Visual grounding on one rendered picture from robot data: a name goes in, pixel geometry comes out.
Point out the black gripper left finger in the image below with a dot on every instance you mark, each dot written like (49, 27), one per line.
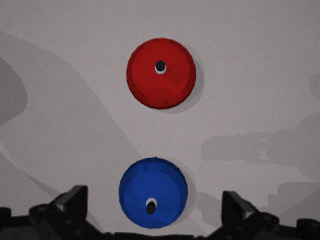
(54, 221)

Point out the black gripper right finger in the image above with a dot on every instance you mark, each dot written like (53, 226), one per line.
(248, 223)

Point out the blue dome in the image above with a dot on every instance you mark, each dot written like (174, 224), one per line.
(153, 193)

